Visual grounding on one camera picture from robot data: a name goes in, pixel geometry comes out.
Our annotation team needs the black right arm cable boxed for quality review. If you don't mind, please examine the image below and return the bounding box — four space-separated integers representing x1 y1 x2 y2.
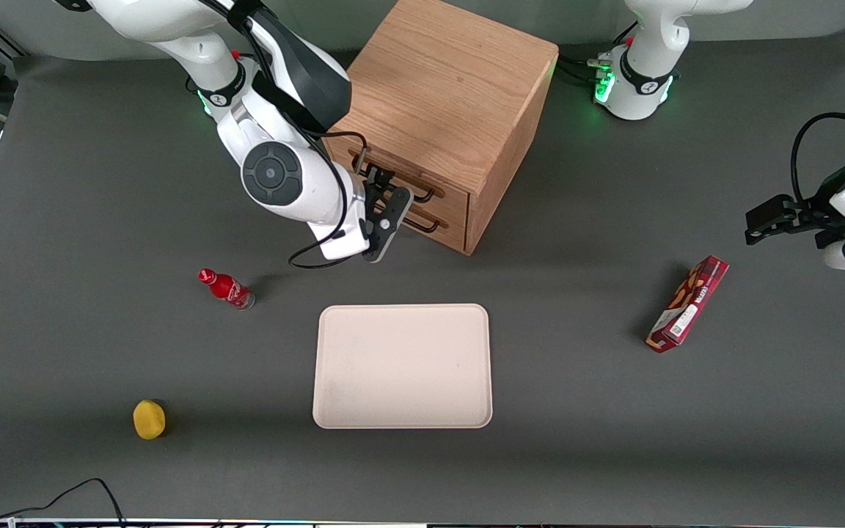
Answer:
202 0 370 270

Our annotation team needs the red cookie box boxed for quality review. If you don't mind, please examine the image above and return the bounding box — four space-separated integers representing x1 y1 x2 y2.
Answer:
645 255 730 354

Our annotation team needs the wooden drawer cabinet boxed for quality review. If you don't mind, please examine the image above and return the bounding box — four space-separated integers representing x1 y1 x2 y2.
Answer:
320 0 560 256

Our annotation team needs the beige rectangular tray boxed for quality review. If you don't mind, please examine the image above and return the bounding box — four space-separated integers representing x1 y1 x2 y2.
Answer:
312 304 494 430

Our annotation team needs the black cable on table edge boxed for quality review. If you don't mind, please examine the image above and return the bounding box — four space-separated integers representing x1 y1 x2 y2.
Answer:
0 478 126 527

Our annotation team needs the wooden drawer with black handle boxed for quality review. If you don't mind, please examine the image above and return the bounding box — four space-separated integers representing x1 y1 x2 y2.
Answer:
393 198 469 255
323 132 470 224

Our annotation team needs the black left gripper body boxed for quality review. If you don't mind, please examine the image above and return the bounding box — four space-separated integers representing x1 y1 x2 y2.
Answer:
808 160 845 221

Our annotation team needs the yellow lemon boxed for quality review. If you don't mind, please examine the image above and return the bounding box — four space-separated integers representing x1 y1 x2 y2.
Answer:
133 400 167 441

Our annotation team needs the small red soda bottle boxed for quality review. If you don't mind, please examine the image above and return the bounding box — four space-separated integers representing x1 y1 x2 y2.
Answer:
198 268 255 311

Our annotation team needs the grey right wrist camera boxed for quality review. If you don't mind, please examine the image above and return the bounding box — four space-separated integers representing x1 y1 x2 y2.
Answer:
362 186 414 263

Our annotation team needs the black looped wrist cable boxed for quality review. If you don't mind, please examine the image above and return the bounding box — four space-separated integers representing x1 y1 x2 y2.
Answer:
791 112 845 206

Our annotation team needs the black left base cable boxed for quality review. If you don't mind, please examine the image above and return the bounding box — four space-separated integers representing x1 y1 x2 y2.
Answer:
555 21 640 85

